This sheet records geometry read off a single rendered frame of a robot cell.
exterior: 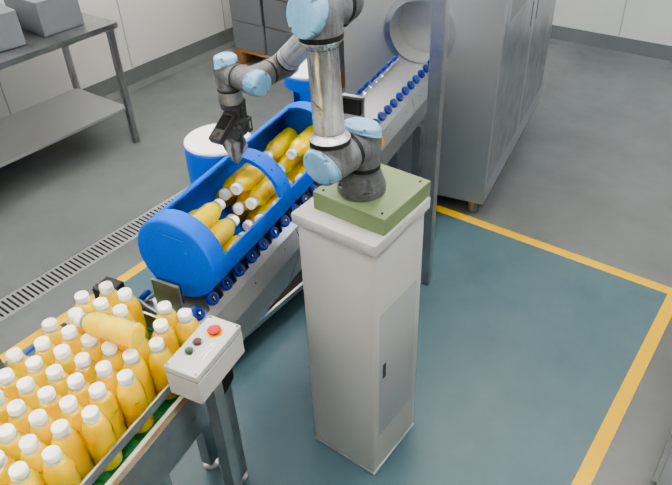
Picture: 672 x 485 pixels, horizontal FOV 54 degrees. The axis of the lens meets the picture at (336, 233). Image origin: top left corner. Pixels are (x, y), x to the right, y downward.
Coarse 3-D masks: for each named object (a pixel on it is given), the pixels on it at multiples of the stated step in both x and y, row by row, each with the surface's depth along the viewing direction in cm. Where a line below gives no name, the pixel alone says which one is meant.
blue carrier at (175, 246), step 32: (224, 160) 218; (256, 160) 217; (192, 192) 219; (288, 192) 223; (160, 224) 190; (192, 224) 190; (256, 224) 208; (160, 256) 199; (192, 256) 192; (224, 256) 195; (192, 288) 201
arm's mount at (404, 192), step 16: (384, 176) 209; (400, 176) 209; (416, 176) 209; (320, 192) 202; (336, 192) 202; (400, 192) 202; (416, 192) 202; (320, 208) 205; (336, 208) 200; (352, 208) 196; (368, 208) 195; (384, 208) 195; (400, 208) 196; (368, 224) 195; (384, 224) 191
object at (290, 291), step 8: (296, 280) 333; (288, 288) 328; (296, 288) 328; (280, 296) 324; (288, 296) 324; (272, 304) 319; (280, 304) 320; (272, 312) 317; (264, 320) 314; (256, 328) 310
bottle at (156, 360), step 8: (152, 352) 170; (160, 352) 170; (168, 352) 172; (152, 360) 170; (160, 360) 170; (168, 360) 171; (152, 368) 171; (160, 368) 171; (152, 376) 174; (160, 376) 173; (160, 384) 174
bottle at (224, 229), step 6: (216, 222) 206; (222, 222) 205; (228, 222) 206; (234, 222) 210; (210, 228) 203; (216, 228) 203; (222, 228) 204; (228, 228) 205; (234, 228) 208; (216, 234) 201; (222, 234) 203; (228, 234) 205; (222, 240) 202; (228, 240) 207
